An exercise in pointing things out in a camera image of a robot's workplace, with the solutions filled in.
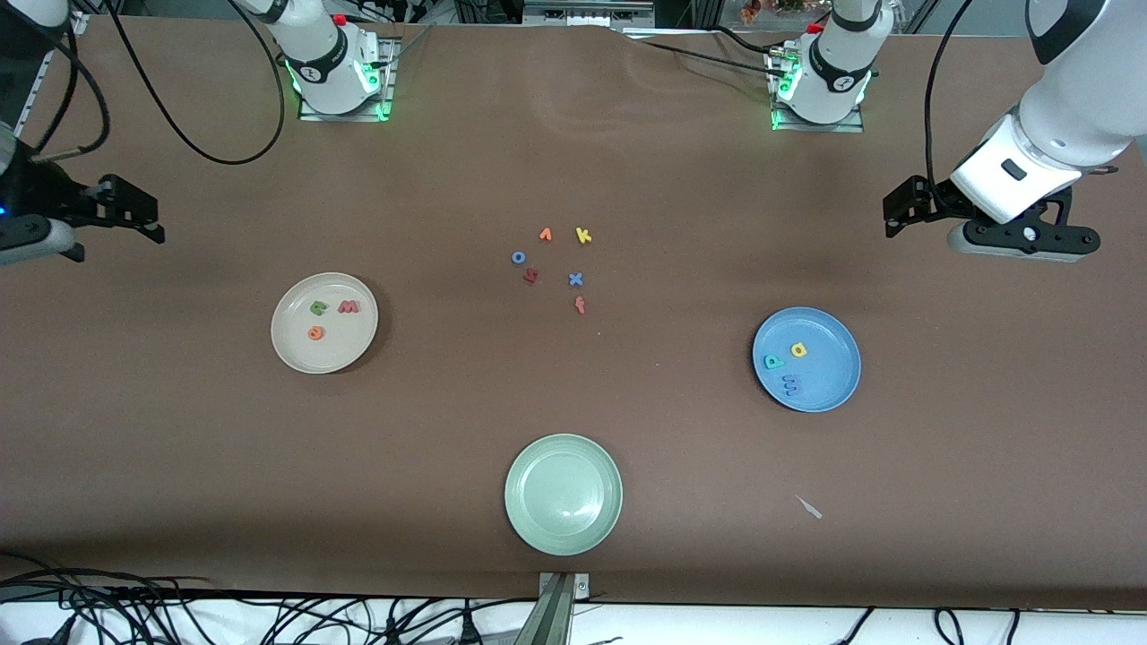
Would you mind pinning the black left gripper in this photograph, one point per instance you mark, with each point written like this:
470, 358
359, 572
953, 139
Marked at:
932, 199

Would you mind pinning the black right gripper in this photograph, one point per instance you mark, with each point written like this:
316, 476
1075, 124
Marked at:
47, 192

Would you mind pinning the blue foam letter m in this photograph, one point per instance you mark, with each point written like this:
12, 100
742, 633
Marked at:
792, 391

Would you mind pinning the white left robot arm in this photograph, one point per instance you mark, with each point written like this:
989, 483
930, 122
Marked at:
833, 81

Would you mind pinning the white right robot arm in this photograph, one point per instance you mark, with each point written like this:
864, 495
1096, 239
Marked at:
327, 67

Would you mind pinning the blue plate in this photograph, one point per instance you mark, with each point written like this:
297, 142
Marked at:
824, 340

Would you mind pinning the small orange object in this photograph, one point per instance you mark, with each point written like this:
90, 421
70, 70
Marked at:
751, 9

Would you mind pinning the beige brown plate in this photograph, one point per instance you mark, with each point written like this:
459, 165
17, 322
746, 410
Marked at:
345, 345

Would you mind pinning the small white paper scrap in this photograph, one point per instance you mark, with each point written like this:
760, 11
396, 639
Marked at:
811, 509

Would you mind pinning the brown table cover sheet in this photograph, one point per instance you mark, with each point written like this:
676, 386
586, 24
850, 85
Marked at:
573, 403

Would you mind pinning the pale green plate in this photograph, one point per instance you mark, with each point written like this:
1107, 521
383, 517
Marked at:
563, 494

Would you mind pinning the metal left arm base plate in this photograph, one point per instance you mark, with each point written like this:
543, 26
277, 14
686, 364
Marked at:
820, 127

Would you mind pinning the aluminium frame rail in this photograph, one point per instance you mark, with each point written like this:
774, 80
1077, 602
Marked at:
34, 85

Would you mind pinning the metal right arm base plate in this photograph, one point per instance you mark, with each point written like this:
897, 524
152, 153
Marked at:
345, 117

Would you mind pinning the grey metal frame bar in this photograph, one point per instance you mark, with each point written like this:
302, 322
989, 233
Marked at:
582, 13

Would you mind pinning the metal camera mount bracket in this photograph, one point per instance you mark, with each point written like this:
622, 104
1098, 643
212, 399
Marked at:
560, 609

